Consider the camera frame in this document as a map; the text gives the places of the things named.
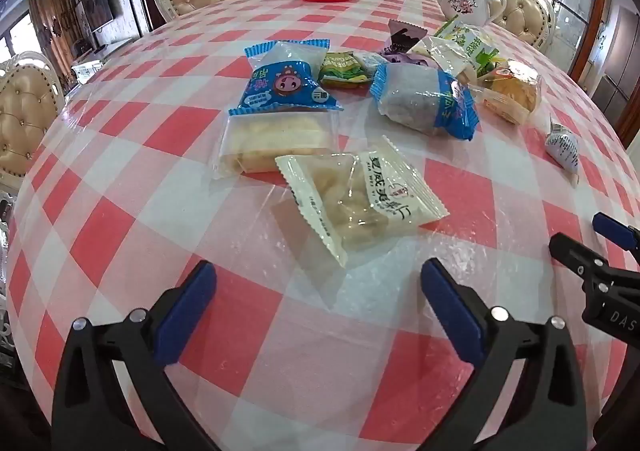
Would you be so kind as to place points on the white clear snack packet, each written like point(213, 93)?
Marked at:
point(350, 196)

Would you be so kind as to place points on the small blue white packet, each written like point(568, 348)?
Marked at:
point(562, 148)

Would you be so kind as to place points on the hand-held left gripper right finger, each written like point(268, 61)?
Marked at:
point(450, 316)

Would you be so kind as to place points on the blue cartoon snack packet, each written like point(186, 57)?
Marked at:
point(280, 81)

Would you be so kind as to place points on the wall television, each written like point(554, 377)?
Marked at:
point(97, 6)

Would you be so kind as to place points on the white television cabinet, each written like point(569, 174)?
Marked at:
point(95, 66)

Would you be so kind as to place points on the dark tall cabinet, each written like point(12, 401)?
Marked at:
point(620, 56)

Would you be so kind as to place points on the blue dark cake packet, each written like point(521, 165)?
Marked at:
point(415, 98)

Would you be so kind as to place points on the clear bread roll packet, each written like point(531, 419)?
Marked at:
point(270, 138)

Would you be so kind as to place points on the yellow pastry packet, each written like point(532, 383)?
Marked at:
point(515, 91)

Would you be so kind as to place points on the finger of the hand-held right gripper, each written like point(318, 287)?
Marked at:
point(575, 256)
point(617, 232)

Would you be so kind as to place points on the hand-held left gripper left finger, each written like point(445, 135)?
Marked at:
point(182, 316)

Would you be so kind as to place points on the green white snack packet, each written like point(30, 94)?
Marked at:
point(472, 43)

